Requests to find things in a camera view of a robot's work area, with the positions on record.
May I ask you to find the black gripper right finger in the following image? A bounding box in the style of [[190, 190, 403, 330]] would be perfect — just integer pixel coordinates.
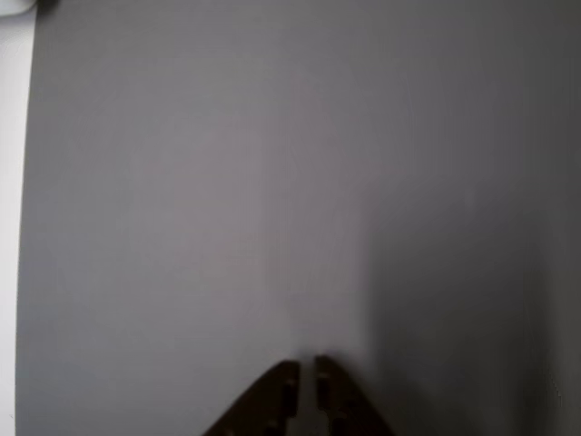
[[313, 354, 396, 436]]

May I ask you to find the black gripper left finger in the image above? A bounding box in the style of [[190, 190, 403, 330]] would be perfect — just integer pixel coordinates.
[[202, 360, 301, 436]]

